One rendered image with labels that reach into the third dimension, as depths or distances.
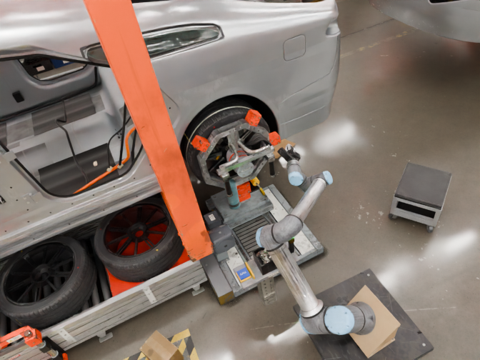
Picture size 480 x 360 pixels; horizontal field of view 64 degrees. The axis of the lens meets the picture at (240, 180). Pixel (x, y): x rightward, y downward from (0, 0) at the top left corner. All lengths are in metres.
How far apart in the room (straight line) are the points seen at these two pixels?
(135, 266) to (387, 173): 2.41
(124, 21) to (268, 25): 1.15
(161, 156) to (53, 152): 1.59
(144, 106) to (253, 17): 1.03
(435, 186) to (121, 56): 2.53
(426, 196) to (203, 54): 1.97
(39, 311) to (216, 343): 1.20
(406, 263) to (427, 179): 0.69
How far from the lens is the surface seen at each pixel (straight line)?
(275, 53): 2.63
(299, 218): 2.15
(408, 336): 2.67
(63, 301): 2.96
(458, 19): 4.24
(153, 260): 2.82
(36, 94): 4.24
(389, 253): 3.29
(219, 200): 3.37
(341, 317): 2.30
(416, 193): 3.28
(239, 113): 2.68
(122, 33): 1.66
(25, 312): 3.02
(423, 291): 3.18
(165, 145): 1.95
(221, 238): 2.89
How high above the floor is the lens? 2.70
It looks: 45 degrees down
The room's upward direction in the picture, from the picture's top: 11 degrees counter-clockwise
